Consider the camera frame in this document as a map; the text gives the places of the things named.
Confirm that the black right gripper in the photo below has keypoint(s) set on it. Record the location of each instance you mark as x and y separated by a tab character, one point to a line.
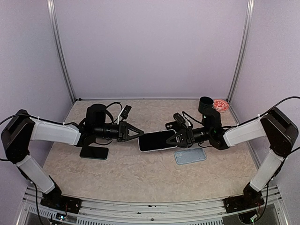
186	137

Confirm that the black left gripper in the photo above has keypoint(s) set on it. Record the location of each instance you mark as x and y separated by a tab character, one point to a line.
123	134

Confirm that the green edged smartphone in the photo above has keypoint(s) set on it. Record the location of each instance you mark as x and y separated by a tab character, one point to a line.
92	152

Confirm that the black phone case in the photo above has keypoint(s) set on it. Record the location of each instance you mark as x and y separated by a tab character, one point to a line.
171	125

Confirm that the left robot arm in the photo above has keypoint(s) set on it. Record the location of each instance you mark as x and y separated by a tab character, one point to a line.
23	131

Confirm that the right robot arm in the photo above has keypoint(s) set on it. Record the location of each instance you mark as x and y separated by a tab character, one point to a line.
272	126

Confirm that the light blue phone case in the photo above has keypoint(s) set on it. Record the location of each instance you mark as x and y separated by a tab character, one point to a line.
188	156

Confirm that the dark green mug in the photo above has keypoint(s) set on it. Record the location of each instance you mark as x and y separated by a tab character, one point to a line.
204	103

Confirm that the red white patterned bowl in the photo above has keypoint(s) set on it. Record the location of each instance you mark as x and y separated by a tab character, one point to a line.
220	105

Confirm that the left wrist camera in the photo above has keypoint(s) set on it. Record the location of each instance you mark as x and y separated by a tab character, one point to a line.
123	114

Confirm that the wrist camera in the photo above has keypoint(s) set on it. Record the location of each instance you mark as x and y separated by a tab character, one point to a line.
123	114
182	121

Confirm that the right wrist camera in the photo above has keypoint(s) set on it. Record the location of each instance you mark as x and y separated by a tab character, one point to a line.
182	121

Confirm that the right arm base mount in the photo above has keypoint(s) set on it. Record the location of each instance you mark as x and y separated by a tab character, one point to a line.
249	199

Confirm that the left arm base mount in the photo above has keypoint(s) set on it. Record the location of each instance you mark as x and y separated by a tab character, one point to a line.
57	201

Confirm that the front aluminium rail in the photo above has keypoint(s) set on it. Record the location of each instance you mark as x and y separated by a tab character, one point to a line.
203	212

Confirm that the left aluminium frame post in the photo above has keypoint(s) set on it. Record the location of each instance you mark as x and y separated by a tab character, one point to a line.
59	49

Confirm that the aluminium frame post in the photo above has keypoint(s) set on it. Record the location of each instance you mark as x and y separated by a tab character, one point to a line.
242	50
59	49

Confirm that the right aluminium frame post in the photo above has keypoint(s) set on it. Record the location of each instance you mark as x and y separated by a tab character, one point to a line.
242	50

